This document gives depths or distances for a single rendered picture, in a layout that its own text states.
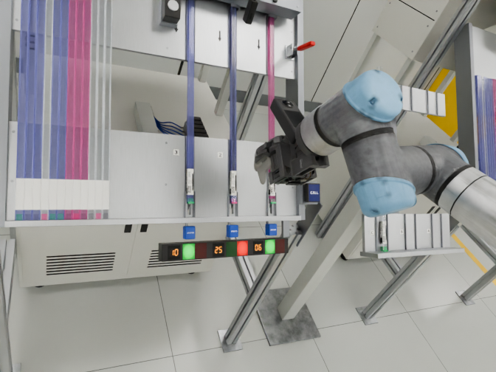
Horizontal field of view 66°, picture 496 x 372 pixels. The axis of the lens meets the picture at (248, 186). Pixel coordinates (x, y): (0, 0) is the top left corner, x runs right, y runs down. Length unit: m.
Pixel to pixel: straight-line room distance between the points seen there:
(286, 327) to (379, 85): 1.31
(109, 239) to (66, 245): 0.13
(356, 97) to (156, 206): 0.52
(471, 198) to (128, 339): 1.23
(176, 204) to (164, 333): 0.76
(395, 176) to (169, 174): 0.52
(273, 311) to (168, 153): 1.02
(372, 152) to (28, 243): 1.10
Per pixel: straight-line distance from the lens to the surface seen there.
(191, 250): 0.91
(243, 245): 0.96
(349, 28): 3.29
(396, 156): 0.54
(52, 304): 1.58
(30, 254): 1.41
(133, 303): 1.59
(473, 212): 0.60
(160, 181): 0.88
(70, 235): 1.34
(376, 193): 0.52
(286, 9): 1.07
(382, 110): 0.53
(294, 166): 0.67
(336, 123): 0.56
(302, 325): 1.74
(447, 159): 0.63
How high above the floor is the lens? 1.34
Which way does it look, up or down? 36 degrees down
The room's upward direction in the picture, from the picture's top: 23 degrees clockwise
